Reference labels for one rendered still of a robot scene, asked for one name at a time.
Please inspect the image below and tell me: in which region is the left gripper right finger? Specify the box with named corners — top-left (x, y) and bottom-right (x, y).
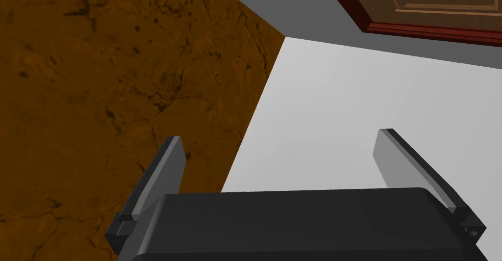
top-left (372, 128), bottom-right (487, 248)

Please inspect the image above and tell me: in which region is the brown wooden door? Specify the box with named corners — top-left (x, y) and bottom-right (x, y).
top-left (321, 0), bottom-right (502, 47)

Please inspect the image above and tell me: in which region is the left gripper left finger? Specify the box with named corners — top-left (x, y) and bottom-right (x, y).
top-left (104, 135), bottom-right (187, 256)

